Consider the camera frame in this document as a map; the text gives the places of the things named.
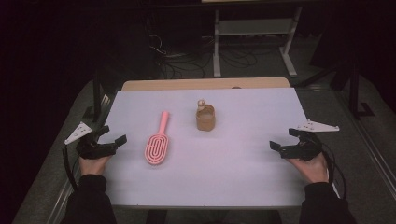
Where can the pink hairbrush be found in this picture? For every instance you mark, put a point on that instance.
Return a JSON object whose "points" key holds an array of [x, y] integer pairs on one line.
{"points": [[157, 148]]}

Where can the white metal frame stand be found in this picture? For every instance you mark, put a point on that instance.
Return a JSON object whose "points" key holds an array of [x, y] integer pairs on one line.
{"points": [[217, 46]]}

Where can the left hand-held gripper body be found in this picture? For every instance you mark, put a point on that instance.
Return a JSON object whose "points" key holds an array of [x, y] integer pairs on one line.
{"points": [[93, 151]]}

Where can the brown cup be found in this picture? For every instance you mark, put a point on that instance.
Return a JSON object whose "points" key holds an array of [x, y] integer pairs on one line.
{"points": [[205, 120]]}

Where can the black metal stand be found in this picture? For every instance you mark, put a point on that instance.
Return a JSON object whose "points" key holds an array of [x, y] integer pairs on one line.
{"points": [[97, 93], [353, 93]]}

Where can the person's right hand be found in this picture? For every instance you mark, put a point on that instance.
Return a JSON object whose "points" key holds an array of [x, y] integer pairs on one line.
{"points": [[313, 171]]}

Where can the pale sheet mat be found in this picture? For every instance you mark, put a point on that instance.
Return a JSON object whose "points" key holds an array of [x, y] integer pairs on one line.
{"points": [[233, 165]]}

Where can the aluminium rail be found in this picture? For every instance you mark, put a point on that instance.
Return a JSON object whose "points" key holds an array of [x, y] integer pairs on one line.
{"points": [[63, 197], [373, 155]]}

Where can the person's left hand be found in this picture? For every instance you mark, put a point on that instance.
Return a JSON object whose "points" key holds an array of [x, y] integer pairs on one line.
{"points": [[93, 165]]}

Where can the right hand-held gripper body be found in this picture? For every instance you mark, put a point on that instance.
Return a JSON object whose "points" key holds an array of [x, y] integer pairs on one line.
{"points": [[306, 149]]}

